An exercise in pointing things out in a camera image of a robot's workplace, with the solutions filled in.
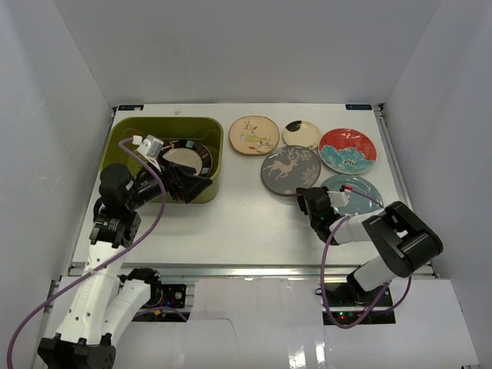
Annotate dark rimmed beige plate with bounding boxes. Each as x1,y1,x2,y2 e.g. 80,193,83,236
161,139,213,177

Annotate grey deer plate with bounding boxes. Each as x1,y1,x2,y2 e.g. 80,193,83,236
261,145,321,196

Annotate light blue plate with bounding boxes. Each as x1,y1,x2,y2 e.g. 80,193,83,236
321,175,384,215

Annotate small cream black plate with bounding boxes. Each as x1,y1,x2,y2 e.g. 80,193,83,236
282,120,321,150

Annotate beige bird branch plate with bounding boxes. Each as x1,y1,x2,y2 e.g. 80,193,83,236
229,115,280,156

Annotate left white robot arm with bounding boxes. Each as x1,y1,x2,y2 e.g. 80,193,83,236
38,159,212,368

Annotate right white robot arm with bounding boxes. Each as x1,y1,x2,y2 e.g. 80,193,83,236
296,186,444,307

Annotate green plastic bin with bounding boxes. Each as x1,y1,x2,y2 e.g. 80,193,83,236
100,117,224,204

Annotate red blue flower plate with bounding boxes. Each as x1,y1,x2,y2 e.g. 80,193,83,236
317,128,377,175

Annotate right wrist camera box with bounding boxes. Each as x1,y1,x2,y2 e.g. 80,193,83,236
328,184,353,208

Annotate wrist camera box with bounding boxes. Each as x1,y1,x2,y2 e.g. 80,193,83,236
131,135,164,171
328,184,353,208

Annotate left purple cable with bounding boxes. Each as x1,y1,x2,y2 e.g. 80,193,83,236
6,138,168,369

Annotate purple cable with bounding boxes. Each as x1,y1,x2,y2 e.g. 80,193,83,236
320,188,414,330
6,138,168,369

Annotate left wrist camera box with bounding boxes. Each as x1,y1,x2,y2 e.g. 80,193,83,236
131,135,164,171

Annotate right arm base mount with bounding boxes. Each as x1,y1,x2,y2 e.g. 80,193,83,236
324,282,396,325

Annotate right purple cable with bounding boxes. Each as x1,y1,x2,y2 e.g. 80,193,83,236
320,188,414,330

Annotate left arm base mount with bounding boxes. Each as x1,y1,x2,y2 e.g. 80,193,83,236
118,268,189,323

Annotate aluminium table frame rail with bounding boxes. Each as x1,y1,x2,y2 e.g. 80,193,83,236
374,104,443,278

